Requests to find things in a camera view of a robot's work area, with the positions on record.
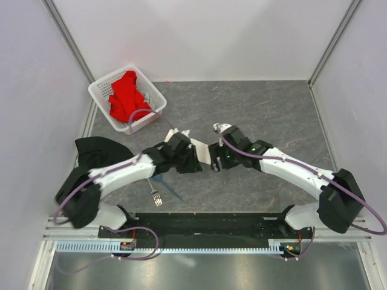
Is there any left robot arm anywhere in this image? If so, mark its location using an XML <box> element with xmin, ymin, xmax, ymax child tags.
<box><xmin>55</xmin><ymin>132</ymin><xmax>201</xmax><ymax>237</ymax></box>

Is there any grey cloth in basket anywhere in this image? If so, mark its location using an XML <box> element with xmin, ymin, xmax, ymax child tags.
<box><xmin>143</xmin><ymin>92</ymin><xmax>155</xmax><ymax>109</ymax></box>

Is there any red cloth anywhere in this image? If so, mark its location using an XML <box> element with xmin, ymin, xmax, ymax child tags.
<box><xmin>108</xmin><ymin>70</ymin><xmax>150</xmax><ymax>123</ymax></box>

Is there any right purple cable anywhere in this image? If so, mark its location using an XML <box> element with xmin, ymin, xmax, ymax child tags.
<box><xmin>217</xmin><ymin>128</ymin><xmax>387</xmax><ymax>263</ymax></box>

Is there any purple cable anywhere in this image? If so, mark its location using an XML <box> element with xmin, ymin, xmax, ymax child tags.
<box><xmin>217</xmin><ymin>128</ymin><xmax>387</xmax><ymax>263</ymax></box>
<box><xmin>53</xmin><ymin>109</ymin><xmax>176</xmax><ymax>276</ymax></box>

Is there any white cloth napkin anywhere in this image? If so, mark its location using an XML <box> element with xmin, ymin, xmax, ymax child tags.
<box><xmin>164</xmin><ymin>128</ymin><xmax>212</xmax><ymax>165</ymax></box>

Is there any black cloth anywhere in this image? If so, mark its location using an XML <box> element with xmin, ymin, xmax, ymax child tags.
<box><xmin>75</xmin><ymin>137</ymin><xmax>134</xmax><ymax>170</ymax></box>

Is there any silver metal fork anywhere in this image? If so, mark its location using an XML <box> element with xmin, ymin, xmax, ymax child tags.
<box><xmin>148</xmin><ymin>178</ymin><xmax>163</xmax><ymax>207</ymax></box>

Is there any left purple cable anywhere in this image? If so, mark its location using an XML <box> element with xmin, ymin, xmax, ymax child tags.
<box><xmin>53</xmin><ymin>109</ymin><xmax>176</xmax><ymax>276</ymax></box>

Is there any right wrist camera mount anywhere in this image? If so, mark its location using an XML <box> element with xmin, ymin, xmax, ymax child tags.
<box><xmin>213</xmin><ymin>123</ymin><xmax>232</xmax><ymax>134</ymax></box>

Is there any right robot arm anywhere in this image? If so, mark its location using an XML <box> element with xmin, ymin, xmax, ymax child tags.
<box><xmin>210</xmin><ymin>123</ymin><xmax>365</xmax><ymax>238</ymax></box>

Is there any blue plastic spoon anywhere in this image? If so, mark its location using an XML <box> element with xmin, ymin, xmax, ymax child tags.
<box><xmin>151</xmin><ymin>174</ymin><xmax>184</xmax><ymax>201</ymax></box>

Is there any slotted cable duct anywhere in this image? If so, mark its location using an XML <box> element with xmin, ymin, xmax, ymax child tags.
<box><xmin>56</xmin><ymin>240</ymin><xmax>285</xmax><ymax>254</ymax></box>

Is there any white plastic basket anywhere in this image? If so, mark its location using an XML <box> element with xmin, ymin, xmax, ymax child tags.
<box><xmin>88</xmin><ymin>64</ymin><xmax>167</xmax><ymax>135</ymax></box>

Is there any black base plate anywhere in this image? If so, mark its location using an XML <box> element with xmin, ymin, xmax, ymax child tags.
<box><xmin>98</xmin><ymin>212</ymin><xmax>315</xmax><ymax>249</ymax></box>

